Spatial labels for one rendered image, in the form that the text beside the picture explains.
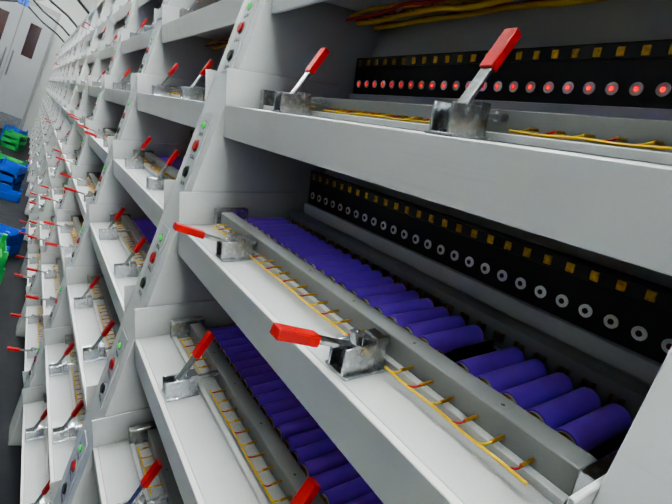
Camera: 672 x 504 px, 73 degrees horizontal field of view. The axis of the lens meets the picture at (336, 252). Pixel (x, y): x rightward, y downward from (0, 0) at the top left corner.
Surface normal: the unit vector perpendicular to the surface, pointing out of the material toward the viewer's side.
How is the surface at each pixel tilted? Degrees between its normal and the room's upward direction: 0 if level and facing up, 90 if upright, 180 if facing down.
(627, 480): 90
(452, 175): 109
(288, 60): 90
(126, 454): 19
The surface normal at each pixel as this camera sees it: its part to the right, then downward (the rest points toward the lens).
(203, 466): 0.11, -0.95
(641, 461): -0.76, -0.26
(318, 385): -0.84, 0.06
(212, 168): 0.53, 0.30
